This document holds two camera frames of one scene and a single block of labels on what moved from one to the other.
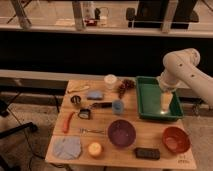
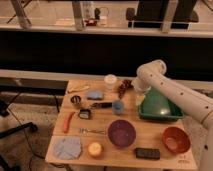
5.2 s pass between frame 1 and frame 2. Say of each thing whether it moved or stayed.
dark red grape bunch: stayed
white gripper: moved
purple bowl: stayed
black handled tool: stayed
